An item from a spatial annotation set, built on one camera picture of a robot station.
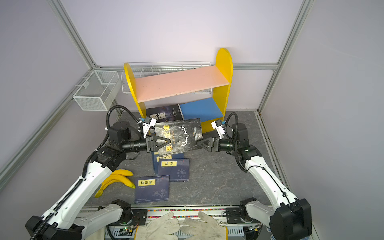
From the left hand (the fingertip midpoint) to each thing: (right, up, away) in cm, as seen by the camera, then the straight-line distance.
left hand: (168, 144), depth 63 cm
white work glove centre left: (-4, -41, +7) cm, 42 cm away
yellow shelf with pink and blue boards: (+20, +18, +34) cm, 44 cm away
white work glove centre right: (+15, -42, +7) cm, 45 cm away
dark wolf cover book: (-8, +16, +28) cm, 33 cm away
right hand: (+14, -1, +8) cm, 16 cm away
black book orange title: (+6, +4, +3) cm, 8 cm away
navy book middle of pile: (-13, -12, +28) cm, 33 cm away
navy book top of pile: (+1, -18, +24) cm, 30 cm away
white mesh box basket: (-54, +31, +37) cm, 72 cm away
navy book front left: (-13, -27, +19) cm, 35 cm away
